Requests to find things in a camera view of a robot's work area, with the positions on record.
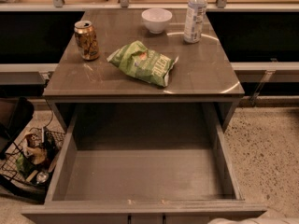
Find grey top drawer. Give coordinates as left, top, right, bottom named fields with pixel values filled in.
left=21, top=103, right=266, bottom=224

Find metal spoon in basket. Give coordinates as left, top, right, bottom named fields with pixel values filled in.
left=36, top=171, right=50, bottom=185

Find gold soda can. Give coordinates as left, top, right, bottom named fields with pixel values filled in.
left=74, top=21, right=99, bottom=61

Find white ceramic bowl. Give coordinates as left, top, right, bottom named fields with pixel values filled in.
left=141, top=8, right=172, bottom=34

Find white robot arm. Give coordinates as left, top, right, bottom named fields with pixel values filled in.
left=207, top=217, right=299, bottom=224

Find clear plastic water bottle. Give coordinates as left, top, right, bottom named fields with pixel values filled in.
left=183, top=0, right=207, bottom=44

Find green packet in basket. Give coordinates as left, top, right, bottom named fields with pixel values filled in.
left=16, top=154, right=35, bottom=178

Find black power cable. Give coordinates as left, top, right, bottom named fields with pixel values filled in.
left=43, top=99, right=54, bottom=131

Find green chip bag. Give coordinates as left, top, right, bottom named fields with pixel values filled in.
left=107, top=40, right=178, bottom=88

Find grey drawer cabinet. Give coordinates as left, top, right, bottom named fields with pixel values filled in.
left=44, top=8, right=244, bottom=128

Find black wire basket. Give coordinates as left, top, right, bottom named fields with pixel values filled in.
left=0, top=127, right=64, bottom=187

